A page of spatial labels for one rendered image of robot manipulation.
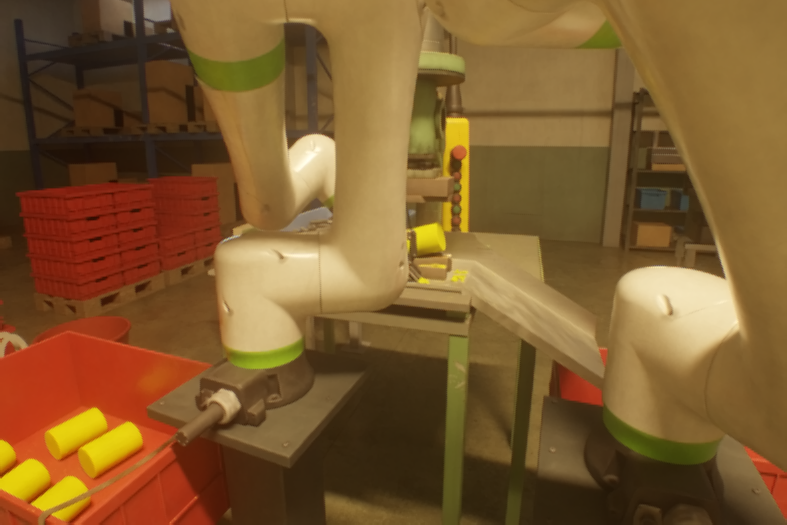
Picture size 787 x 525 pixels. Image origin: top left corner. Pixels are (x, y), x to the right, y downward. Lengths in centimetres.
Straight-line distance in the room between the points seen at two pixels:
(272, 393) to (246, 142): 37
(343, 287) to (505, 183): 563
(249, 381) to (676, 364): 51
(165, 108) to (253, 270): 654
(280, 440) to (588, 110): 589
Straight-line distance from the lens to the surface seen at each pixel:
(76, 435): 122
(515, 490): 148
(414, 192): 93
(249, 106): 57
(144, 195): 423
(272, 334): 64
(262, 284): 61
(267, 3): 48
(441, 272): 95
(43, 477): 114
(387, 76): 49
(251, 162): 66
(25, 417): 136
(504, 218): 623
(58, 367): 136
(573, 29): 38
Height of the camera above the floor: 130
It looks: 11 degrees down
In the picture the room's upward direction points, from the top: straight up
